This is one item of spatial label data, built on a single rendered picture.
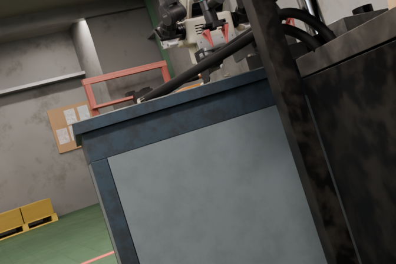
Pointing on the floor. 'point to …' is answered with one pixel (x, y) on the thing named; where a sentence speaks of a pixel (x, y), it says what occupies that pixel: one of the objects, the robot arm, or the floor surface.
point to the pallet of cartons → (26, 217)
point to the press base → (362, 144)
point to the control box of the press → (293, 112)
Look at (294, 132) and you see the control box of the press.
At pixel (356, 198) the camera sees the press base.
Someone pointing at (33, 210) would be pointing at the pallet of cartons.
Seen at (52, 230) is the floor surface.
